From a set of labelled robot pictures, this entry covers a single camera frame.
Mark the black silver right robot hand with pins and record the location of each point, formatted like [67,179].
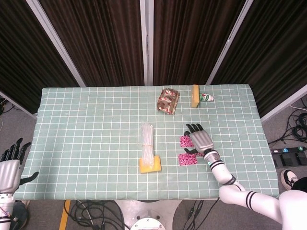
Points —
[201,141]

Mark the brown foil snack packet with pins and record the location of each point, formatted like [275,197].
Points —
[168,101]

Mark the flat yellow sponge block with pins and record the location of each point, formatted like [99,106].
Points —
[157,167]

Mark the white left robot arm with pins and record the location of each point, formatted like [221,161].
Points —
[4,213]

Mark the dark brown pleated curtain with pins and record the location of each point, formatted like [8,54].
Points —
[100,38]
[275,48]
[24,48]
[189,38]

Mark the tan wooden block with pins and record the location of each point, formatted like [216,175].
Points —
[194,100]

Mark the clear plastic straw bundle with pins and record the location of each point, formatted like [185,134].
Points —
[147,136]

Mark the small white green bottle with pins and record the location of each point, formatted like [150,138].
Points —
[207,97]

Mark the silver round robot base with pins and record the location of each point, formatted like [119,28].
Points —
[148,215]

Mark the black white sneaker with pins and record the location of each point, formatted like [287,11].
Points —
[287,178]

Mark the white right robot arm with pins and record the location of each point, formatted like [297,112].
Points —
[225,172]

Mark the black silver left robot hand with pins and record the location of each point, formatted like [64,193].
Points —
[8,172]

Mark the grey aluminium frame post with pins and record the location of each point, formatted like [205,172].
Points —
[229,43]
[56,43]
[18,106]
[146,43]
[285,101]

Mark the green grid-patterned table mat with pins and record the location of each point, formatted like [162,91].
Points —
[96,143]

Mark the yellow floor tape strip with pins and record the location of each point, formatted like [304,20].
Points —
[64,215]

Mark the thin yellow rubber band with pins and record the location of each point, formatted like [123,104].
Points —
[147,145]

